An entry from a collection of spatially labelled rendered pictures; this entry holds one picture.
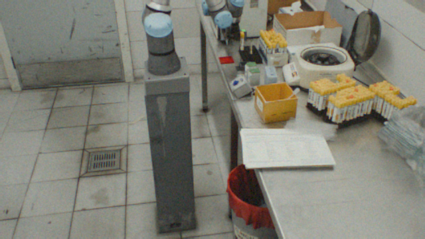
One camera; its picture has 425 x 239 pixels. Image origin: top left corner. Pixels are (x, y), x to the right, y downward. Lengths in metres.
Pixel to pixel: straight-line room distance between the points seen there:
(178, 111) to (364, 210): 0.95
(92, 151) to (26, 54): 1.17
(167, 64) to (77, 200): 1.20
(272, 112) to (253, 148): 0.20
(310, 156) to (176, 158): 0.80
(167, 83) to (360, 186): 0.90
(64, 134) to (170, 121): 1.48
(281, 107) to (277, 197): 0.43
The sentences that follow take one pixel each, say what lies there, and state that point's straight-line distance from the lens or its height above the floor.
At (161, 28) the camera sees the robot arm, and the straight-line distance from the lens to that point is 1.84.
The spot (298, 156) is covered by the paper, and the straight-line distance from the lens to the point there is 1.54.
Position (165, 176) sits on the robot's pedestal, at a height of 0.40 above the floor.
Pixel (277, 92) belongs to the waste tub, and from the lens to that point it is 1.81.
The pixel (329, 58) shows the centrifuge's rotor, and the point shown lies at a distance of 2.03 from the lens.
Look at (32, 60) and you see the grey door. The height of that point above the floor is 0.27.
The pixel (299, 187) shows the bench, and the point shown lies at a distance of 1.44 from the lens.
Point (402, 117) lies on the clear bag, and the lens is 1.63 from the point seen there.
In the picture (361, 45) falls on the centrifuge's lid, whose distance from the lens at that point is 2.10.
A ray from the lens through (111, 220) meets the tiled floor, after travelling 2.60.
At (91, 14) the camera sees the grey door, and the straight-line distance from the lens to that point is 3.69.
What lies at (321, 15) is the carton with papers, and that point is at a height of 1.00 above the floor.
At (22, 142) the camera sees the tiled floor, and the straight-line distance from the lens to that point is 3.39.
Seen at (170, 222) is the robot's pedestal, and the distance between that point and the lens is 2.42.
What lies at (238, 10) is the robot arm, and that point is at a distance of 2.06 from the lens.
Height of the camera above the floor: 1.83
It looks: 33 degrees down
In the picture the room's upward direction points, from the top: 1 degrees counter-clockwise
